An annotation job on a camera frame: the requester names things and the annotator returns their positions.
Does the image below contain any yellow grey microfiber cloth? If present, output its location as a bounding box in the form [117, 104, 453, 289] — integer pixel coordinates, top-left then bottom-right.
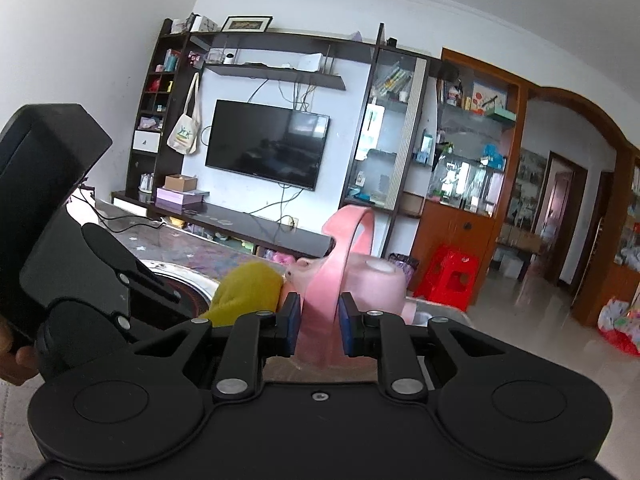
[200, 262, 283, 327]

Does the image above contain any pink pig-shaped kettle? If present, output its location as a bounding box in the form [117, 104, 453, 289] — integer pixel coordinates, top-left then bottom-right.
[280, 205, 416, 368]

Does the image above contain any person's left hand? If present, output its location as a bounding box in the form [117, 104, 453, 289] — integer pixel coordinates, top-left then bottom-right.
[0, 318, 38, 386]

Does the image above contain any round black induction cooktop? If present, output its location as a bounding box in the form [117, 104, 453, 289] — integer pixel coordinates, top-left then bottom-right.
[152, 264, 219, 318]

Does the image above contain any purple patterned waste bin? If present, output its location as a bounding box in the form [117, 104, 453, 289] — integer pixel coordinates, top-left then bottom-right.
[388, 252, 419, 285]

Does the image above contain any red plastic stool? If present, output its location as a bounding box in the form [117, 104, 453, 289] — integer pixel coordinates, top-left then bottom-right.
[413, 244, 480, 312]

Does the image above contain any pink flat box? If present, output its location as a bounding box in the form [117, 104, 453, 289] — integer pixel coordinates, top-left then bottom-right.
[155, 188, 209, 209]

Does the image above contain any brown cardboard box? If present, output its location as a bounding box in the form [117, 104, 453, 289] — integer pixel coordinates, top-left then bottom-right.
[164, 174, 198, 193]

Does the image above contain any white canvas tote bag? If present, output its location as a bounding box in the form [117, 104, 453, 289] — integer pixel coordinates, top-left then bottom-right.
[167, 73, 202, 155]

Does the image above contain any glass door display cabinet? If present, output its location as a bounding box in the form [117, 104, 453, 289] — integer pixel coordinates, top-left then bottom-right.
[339, 22, 436, 221]

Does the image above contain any colourful polka-dot baby seat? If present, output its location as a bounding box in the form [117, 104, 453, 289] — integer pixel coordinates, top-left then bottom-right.
[597, 297, 639, 356]

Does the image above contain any brown wooden display cabinet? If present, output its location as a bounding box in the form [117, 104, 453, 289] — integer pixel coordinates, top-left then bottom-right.
[410, 49, 528, 294]

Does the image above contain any framed picture on shelf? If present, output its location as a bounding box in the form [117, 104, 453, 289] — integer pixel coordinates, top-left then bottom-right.
[221, 15, 273, 34]

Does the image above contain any black power cable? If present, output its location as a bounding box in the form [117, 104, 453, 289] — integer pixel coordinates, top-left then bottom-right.
[74, 186, 166, 231]

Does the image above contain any dark shelving wall unit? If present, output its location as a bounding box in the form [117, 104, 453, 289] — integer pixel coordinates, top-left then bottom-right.
[112, 23, 374, 258]

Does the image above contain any wall-mounted black television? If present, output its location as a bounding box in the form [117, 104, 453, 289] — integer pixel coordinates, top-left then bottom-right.
[205, 100, 330, 191]

